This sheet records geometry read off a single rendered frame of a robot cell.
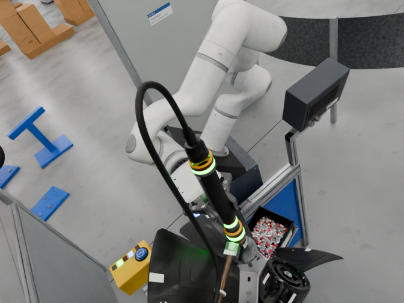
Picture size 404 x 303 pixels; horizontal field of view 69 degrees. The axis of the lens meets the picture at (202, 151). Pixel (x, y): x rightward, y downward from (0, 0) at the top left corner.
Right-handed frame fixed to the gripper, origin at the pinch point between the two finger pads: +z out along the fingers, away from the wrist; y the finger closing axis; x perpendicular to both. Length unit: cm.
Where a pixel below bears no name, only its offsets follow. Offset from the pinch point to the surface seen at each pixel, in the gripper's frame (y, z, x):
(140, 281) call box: 31, -31, -47
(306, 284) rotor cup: -6.8, 13.6, -28.5
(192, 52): -91, -179, -60
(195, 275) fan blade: 12.8, 1.0, -11.7
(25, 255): 70, -84, -49
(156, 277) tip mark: 19.3, -1.4, -5.5
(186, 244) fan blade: 10.3, -5.2, -9.6
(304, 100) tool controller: -58, -31, -26
